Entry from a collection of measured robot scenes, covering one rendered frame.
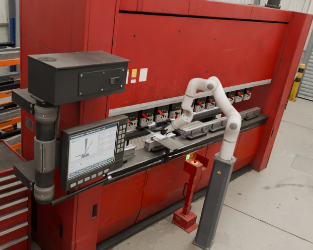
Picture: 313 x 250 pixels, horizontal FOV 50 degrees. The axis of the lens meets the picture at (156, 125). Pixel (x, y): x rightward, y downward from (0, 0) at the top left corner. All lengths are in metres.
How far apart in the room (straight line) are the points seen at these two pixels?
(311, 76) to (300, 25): 5.54
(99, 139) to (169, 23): 1.33
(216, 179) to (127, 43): 1.47
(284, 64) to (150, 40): 2.50
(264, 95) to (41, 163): 3.69
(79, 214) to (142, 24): 1.53
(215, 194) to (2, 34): 5.20
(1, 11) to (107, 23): 4.94
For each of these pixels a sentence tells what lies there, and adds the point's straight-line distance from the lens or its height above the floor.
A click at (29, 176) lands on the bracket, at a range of 2.15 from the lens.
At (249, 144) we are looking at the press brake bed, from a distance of 4.84.
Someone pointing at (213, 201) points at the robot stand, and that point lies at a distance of 3.28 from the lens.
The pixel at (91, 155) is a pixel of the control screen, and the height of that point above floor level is 1.42.
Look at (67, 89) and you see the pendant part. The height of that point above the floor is 1.83.
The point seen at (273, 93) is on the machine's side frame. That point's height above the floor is 1.21.
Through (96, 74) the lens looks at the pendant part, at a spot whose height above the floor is 1.89.
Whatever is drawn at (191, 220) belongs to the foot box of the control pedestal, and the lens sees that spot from 3.77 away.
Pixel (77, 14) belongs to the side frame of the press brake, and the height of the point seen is 2.13.
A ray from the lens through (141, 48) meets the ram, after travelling 2.73.
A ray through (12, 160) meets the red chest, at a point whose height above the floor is 0.98.
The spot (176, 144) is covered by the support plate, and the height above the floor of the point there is 1.00.
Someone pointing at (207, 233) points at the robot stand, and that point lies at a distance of 3.50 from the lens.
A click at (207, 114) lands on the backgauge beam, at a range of 4.34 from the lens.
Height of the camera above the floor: 2.36
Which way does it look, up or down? 23 degrees down
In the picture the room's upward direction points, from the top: 9 degrees clockwise
